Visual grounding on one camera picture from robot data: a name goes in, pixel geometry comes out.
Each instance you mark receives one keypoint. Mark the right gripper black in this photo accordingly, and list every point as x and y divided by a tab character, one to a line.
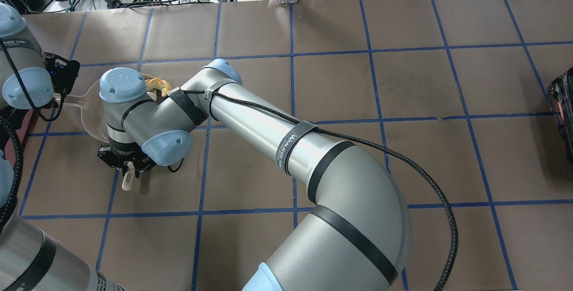
121	151

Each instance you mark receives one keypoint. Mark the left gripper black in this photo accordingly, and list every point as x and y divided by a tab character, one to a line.
66	77

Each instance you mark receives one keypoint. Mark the beige plastic dustpan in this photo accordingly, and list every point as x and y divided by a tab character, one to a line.
89	112

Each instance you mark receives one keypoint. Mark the toy croissant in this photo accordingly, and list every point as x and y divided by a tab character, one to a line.
158	89

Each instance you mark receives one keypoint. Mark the beige hand brush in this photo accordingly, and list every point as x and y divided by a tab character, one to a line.
128	176

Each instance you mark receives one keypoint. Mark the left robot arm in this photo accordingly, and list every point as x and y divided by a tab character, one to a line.
31	259

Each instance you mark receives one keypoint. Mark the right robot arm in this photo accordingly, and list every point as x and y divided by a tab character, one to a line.
357	236

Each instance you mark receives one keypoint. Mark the bin with black bag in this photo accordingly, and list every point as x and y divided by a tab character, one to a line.
19	120

